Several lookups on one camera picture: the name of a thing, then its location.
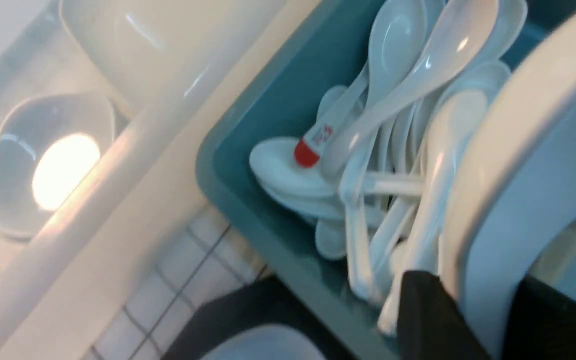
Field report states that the stack of white square plates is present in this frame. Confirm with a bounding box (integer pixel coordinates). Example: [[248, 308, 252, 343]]
[[58, 0, 286, 113]]

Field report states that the tall white spoon in bin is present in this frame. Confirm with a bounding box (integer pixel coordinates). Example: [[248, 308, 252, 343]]
[[320, 0, 499, 179]]

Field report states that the stack of white bowls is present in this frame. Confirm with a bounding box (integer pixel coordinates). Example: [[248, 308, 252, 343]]
[[0, 91, 117, 239]]

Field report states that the white bowl tray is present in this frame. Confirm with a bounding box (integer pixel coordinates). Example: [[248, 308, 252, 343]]
[[201, 324, 326, 360]]

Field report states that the large white square plate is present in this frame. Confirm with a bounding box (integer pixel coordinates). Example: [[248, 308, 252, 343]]
[[438, 13, 576, 360]]

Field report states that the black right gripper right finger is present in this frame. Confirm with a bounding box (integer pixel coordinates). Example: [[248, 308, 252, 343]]
[[502, 275, 576, 360]]

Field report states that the teal plastic bin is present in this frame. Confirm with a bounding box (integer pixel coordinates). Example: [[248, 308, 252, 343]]
[[195, 0, 576, 360]]

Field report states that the large white plastic bin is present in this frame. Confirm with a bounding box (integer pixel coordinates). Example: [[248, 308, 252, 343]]
[[0, 0, 319, 360]]

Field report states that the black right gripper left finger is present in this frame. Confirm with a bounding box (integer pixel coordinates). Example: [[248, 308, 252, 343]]
[[397, 270, 491, 360]]

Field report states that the white spoon with red label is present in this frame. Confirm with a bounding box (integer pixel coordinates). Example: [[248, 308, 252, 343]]
[[293, 0, 427, 168]]

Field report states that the white spoon centre bin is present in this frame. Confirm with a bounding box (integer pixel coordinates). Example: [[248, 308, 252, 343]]
[[377, 89, 489, 337]]

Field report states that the white checkered tablecloth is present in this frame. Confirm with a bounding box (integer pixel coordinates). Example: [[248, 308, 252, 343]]
[[83, 204, 272, 360]]

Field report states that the black serving tray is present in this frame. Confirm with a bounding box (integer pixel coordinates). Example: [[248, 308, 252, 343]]
[[162, 276, 355, 360]]

